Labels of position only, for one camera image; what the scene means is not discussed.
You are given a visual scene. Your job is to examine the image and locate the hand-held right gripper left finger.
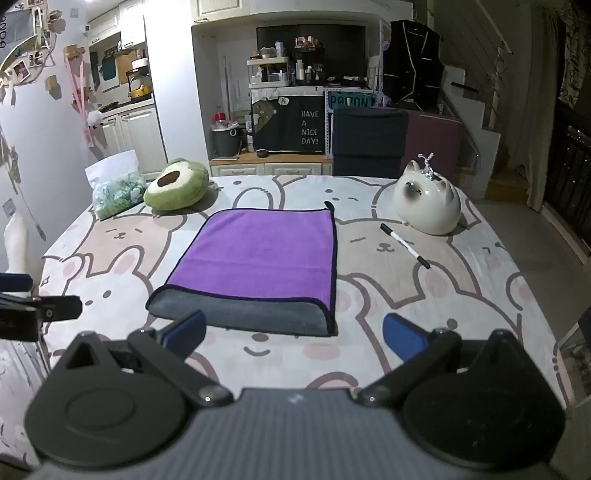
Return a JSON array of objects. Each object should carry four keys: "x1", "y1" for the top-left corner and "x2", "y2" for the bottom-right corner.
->
[{"x1": 62, "y1": 309, "x2": 234, "y2": 407}]

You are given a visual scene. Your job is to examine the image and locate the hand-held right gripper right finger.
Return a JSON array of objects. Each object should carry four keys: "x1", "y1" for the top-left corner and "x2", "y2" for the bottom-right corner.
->
[{"x1": 357, "y1": 313, "x2": 529, "y2": 408}]

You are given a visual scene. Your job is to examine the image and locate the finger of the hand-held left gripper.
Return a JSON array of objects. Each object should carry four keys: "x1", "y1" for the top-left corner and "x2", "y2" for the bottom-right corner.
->
[{"x1": 0, "y1": 272, "x2": 84, "y2": 343}]

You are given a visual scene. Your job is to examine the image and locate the purple and grey towel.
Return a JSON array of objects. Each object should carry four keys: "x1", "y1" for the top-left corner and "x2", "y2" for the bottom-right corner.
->
[{"x1": 146, "y1": 201, "x2": 339, "y2": 337}]

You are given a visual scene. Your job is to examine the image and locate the printed bunny tablecloth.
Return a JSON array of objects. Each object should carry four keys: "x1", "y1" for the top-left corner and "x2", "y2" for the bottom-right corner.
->
[{"x1": 38, "y1": 174, "x2": 574, "y2": 407}]

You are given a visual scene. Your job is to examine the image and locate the black marker pen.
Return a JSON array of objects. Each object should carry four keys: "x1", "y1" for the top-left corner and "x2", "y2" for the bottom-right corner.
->
[{"x1": 380, "y1": 223, "x2": 431, "y2": 269}]

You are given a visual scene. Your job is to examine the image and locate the white cat-shaped ceramic jar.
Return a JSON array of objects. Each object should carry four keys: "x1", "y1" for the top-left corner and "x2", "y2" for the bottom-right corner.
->
[{"x1": 394, "y1": 151, "x2": 462, "y2": 236}]

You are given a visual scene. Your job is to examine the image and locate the clear bag of small items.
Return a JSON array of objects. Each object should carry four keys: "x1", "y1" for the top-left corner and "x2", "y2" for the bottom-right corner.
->
[{"x1": 85, "y1": 150, "x2": 149, "y2": 220}]

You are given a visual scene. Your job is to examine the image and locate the green avocado plush pillow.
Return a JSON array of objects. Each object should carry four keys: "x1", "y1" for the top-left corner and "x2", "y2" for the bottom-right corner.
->
[{"x1": 143, "y1": 158, "x2": 210, "y2": 212}]

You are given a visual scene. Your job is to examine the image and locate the wooden countertop cabinet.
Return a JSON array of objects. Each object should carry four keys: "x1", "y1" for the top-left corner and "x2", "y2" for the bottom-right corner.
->
[{"x1": 209, "y1": 151, "x2": 334, "y2": 178}]

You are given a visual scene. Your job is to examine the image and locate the dark grey pot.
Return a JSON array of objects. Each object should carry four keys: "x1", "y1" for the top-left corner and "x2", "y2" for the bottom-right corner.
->
[{"x1": 211, "y1": 126, "x2": 243, "y2": 158}]

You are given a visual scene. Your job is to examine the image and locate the white kitchen cabinets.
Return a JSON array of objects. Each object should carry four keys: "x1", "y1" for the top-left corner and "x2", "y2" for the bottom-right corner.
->
[{"x1": 100, "y1": 102, "x2": 168, "y2": 172}]

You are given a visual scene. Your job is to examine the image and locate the maroon chair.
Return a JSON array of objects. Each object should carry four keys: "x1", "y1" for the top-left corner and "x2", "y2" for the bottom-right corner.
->
[{"x1": 405, "y1": 110, "x2": 464, "y2": 182}]

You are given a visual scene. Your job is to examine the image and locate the dark grey chair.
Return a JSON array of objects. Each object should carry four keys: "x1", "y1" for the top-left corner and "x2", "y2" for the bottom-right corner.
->
[{"x1": 332, "y1": 107, "x2": 410, "y2": 179}]

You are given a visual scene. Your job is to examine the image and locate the black cloth with white letters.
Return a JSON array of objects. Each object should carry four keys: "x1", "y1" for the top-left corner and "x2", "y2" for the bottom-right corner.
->
[{"x1": 250, "y1": 93, "x2": 327, "y2": 154}]

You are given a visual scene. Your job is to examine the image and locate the teal letter sign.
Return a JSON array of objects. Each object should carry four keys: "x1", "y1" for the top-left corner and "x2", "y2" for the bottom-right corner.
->
[{"x1": 326, "y1": 90, "x2": 376, "y2": 110}]

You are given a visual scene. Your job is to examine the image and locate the staircase with metal railing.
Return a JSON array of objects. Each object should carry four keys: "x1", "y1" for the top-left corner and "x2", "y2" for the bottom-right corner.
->
[{"x1": 438, "y1": 41, "x2": 514, "y2": 176}]

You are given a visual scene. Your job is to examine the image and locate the white tiered storage rack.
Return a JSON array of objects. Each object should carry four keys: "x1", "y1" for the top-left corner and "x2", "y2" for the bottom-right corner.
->
[{"x1": 246, "y1": 56, "x2": 293, "y2": 89}]

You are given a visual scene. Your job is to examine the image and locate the black jacket with white trim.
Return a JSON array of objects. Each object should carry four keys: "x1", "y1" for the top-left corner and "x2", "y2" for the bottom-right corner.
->
[{"x1": 382, "y1": 19, "x2": 445, "y2": 112}]

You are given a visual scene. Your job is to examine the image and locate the patterned curtain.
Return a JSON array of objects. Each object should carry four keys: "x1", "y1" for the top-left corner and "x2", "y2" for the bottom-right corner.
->
[{"x1": 557, "y1": 0, "x2": 591, "y2": 110}]

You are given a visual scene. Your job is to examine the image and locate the pink hanging strap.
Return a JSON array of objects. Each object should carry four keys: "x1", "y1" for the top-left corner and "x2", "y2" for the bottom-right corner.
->
[{"x1": 64, "y1": 54, "x2": 93, "y2": 147}]

